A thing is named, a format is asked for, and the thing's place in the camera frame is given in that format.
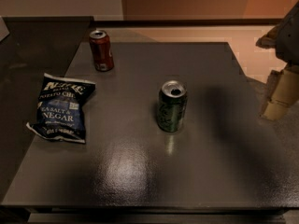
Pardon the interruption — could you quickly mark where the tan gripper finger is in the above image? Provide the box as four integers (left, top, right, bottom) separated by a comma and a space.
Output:
261, 64, 299, 120
256, 26, 278, 49

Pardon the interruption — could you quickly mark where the green soda can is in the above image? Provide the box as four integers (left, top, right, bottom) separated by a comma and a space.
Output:
157, 80, 188, 133

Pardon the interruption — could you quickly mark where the red soda can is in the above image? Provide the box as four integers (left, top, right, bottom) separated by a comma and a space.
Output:
89, 30, 114, 72

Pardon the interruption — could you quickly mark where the blue chip bag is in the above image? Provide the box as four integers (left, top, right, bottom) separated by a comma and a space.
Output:
26, 73, 95, 144

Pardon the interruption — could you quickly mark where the white paper corner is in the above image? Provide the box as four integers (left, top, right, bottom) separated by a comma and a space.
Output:
0, 16, 9, 42

